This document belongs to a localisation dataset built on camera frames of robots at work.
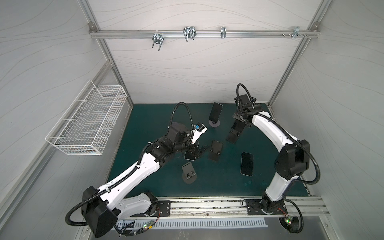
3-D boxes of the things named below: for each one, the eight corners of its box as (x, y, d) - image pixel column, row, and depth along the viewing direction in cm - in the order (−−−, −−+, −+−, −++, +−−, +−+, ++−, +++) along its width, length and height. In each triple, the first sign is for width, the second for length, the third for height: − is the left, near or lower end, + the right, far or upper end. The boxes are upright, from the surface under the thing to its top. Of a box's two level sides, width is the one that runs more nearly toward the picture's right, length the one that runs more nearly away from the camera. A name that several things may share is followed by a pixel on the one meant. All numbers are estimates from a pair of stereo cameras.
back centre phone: (208, 123, 110) (210, 108, 98) (212, 117, 114) (214, 101, 102) (216, 127, 108) (219, 111, 96) (220, 120, 113) (223, 105, 100)
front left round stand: (185, 186, 82) (185, 181, 75) (180, 172, 87) (179, 166, 80) (196, 181, 84) (197, 175, 77) (191, 167, 89) (190, 161, 82)
